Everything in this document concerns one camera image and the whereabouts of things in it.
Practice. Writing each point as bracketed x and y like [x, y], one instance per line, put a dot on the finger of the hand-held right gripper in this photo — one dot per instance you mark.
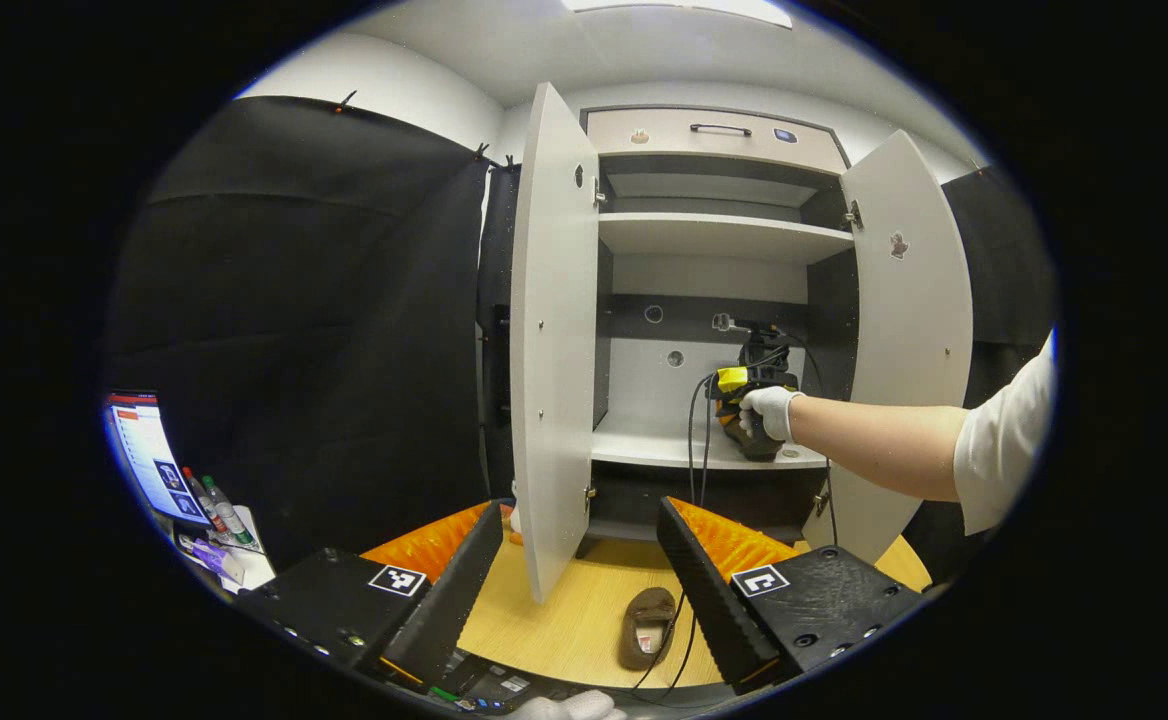
[727, 412]

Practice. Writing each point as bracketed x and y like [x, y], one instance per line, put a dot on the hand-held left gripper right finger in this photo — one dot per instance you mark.
[709, 600]

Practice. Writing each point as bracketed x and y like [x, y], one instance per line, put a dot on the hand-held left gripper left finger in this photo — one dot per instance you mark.
[454, 600]

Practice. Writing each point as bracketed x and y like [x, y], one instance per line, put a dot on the brown fuzzy shoe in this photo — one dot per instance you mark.
[644, 610]
[756, 448]

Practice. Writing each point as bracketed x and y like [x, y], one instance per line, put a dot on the white shoe cabinet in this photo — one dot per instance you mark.
[714, 235]

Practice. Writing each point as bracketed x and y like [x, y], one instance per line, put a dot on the white cabinet door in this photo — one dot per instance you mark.
[904, 330]
[554, 350]

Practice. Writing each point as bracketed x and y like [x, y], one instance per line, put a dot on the white cabinet drawer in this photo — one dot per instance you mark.
[804, 148]

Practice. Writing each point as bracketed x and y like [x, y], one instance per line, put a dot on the penguin toy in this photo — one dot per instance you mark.
[515, 520]

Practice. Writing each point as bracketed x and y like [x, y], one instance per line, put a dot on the white side table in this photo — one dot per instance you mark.
[254, 565]

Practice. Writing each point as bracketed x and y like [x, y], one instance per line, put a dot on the clear plastic bottle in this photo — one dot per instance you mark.
[202, 497]
[229, 515]

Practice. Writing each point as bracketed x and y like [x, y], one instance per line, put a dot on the purple packet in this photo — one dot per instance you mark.
[212, 555]

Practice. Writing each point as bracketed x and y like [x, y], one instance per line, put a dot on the white shirt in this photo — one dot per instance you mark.
[1004, 440]

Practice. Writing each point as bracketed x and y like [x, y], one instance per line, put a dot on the rectangular ceiling light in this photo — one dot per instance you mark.
[684, 8]

